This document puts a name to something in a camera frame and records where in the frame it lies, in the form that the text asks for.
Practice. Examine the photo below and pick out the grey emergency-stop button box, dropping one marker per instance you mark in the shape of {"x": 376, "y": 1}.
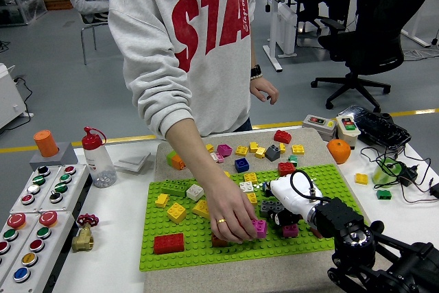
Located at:
{"x": 20, "y": 238}
{"x": 51, "y": 248}

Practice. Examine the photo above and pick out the black plug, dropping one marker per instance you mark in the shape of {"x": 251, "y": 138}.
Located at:
{"x": 435, "y": 190}

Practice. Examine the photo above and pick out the dark grey sloped brick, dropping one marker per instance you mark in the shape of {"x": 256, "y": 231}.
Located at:
{"x": 272, "y": 153}

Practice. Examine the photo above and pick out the long lime toy brick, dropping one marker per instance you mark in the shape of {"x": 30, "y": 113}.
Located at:
{"x": 170, "y": 156}

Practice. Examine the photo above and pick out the grey switch box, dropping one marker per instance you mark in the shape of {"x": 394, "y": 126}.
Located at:
{"x": 317, "y": 128}

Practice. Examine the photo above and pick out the person's right hand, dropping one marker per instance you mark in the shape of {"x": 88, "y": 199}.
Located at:
{"x": 229, "y": 214}

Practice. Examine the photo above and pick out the white red-green switch box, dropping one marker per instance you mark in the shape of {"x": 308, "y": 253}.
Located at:
{"x": 348, "y": 135}

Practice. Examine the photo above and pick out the green baseplate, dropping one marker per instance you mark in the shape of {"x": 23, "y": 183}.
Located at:
{"x": 199, "y": 255}

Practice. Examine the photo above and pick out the red sloped toy brick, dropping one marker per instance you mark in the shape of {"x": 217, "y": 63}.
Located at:
{"x": 283, "y": 137}

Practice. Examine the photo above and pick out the person's right forearm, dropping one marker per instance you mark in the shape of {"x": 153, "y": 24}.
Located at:
{"x": 195, "y": 155}

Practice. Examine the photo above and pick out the orange cylinder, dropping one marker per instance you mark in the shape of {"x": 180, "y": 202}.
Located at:
{"x": 46, "y": 143}

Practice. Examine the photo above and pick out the wooden pallet box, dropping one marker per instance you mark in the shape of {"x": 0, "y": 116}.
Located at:
{"x": 58, "y": 2}

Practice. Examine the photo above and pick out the orange fruit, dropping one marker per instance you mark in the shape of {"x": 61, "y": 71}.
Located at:
{"x": 339, "y": 151}

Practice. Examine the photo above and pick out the hollow blue toy brick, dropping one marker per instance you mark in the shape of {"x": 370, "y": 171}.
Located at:
{"x": 241, "y": 165}

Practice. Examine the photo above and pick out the dark green toy brick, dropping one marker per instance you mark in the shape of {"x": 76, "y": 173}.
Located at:
{"x": 384, "y": 195}

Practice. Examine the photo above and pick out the long grey toy brick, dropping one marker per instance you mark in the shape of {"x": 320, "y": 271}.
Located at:
{"x": 265, "y": 207}

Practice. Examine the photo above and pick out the person's left hand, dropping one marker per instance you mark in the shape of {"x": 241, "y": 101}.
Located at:
{"x": 262, "y": 88}

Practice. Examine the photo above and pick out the grey base block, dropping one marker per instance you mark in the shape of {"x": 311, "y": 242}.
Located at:
{"x": 65, "y": 159}

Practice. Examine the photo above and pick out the hollow magenta toy brick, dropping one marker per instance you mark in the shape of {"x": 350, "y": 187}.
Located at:
{"x": 224, "y": 150}

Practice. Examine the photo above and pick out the small green toy brick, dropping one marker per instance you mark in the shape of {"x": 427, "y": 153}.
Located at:
{"x": 292, "y": 160}

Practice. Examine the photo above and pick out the grey metal chair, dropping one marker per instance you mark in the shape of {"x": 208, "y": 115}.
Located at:
{"x": 92, "y": 25}

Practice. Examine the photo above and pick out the long green toy brick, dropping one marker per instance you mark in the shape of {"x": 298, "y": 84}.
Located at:
{"x": 175, "y": 188}

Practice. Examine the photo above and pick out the brass valve red handwheel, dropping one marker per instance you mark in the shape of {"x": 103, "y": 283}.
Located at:
{"x": 82, "y": 239}

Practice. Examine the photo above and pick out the long red toy brick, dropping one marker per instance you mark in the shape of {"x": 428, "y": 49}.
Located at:
{"x": 168, "y": 243}

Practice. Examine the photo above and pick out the black power adapter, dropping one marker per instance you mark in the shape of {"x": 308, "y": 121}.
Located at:
{"x": 408, "y": 174}

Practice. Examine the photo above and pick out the grey four-button box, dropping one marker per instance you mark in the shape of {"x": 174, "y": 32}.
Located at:
{"x": 24, "y": 204}
{"x": 73, "y": 186}

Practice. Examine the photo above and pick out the clear plastic crate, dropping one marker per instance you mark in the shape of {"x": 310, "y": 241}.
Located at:
{"x": 20, "y": 6}

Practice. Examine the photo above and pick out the brown toy brick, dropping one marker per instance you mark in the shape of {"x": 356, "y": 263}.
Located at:
{"x": 217, "y": 241}

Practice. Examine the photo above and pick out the white computer case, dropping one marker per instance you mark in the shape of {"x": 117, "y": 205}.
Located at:
{"x": 286, "y": 32}

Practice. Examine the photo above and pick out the clear red-capped squeeze bottle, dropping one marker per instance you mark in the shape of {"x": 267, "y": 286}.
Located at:
{"x": 97, "y": 166}

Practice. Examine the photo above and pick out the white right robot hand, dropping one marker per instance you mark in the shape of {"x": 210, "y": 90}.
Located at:
{"x": 295, "y": 193}

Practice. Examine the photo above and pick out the white switch plate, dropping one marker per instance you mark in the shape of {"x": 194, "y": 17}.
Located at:
{"x": 132, "y": 162}

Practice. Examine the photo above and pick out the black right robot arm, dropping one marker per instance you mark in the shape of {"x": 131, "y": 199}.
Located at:
{"x": 339, "y": 214}

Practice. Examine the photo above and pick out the yellow curved toy brick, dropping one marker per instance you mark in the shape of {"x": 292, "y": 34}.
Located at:
{"x": 200, "y": 209}

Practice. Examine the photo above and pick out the small pink toy brick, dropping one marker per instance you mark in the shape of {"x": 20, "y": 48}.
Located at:
{"x": 219, "y": 158}

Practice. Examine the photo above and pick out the black handheld controller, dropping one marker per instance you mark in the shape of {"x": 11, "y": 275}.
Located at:
{"x": 377, "y": 125}

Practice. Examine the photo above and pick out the small yellow toy brick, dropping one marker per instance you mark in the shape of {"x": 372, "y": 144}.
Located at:
{"x": 162, "y": 200}
{"x": 282, "y": 148}

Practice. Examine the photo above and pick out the black wristwatch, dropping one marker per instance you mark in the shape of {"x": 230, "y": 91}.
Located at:
{"x": 256, "y": 70}

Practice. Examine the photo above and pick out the white cabinet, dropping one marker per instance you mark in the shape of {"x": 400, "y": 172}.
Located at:
{"x": 8, "y": 97}

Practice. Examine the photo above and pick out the long orange toy brick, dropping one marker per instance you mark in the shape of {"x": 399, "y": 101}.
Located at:
{"x": 178, "y": 162}

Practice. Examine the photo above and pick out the white toy brick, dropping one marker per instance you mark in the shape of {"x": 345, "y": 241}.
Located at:
{"x": 246, "y": 187}
{"x": 214, "y": 156}
{"x": 195, "y": 192}

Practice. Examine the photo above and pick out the black office chair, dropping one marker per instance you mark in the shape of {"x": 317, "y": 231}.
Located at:
{"x": 377, "y": 42}

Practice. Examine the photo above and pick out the grey-brown foam mat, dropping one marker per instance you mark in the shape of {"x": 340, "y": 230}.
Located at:
{"x": 192, "y": 279}

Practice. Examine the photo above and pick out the person's left forearm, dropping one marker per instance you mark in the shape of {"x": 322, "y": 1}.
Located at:
{"x": 254, "y": 54}

